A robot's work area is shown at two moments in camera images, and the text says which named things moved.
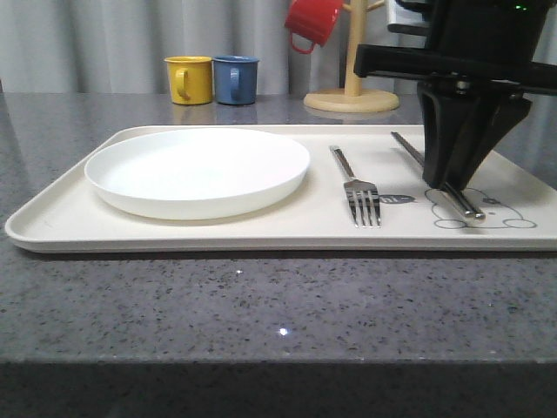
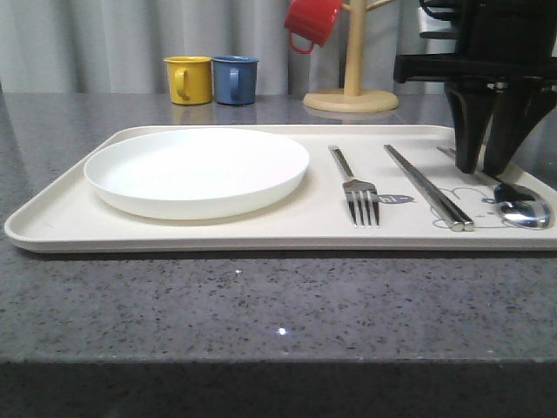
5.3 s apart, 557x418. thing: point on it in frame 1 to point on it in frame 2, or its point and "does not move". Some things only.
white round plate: x=197 y=173 does not move
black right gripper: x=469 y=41 to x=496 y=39
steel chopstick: x=466 y=209 to x=466 y=222
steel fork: x=360 y=190 does not move
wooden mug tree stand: x=353 y=98 does not move
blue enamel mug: x=236 y=79 does not move
